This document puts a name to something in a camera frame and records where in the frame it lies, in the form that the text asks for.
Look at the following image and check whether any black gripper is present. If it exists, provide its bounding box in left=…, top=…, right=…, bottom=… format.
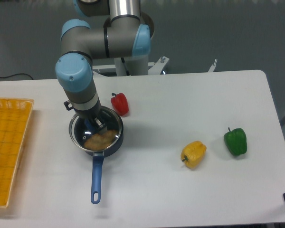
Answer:
left=64, top=100, right=107, bottom=135

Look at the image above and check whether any red bell pepper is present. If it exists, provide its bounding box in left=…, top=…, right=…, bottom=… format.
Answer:
left=111, top=93, right=129, bottom=116

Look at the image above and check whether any dark pot blue handle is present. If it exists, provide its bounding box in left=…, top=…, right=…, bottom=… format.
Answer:
left=70, top=107, right=124, bottom=205

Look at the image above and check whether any yellow woven basket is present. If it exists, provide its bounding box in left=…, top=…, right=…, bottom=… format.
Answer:
left=0, top=97, right=34, bottom=208

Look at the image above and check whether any green bell pepper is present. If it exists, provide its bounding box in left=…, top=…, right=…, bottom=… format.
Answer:
left=224, top=128, right=247, bottom=156

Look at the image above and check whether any yellow bell pepper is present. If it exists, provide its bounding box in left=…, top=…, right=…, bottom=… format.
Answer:
left=180, top=141, right=207, bottom=169

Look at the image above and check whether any baked pastry turnover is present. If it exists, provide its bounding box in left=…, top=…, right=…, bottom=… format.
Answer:
left=84, top=130, right=118, bottom=151

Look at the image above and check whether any glass pot lid blue knob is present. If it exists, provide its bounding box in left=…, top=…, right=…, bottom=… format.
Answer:
left=69, top=106, right=124, bottom=157

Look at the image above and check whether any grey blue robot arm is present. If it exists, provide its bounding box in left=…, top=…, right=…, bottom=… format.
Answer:
left=55, top=0, right=151, bottom=134

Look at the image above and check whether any black cable on floor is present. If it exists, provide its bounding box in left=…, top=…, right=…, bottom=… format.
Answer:
left=0, top=73, right=34, bottom=80

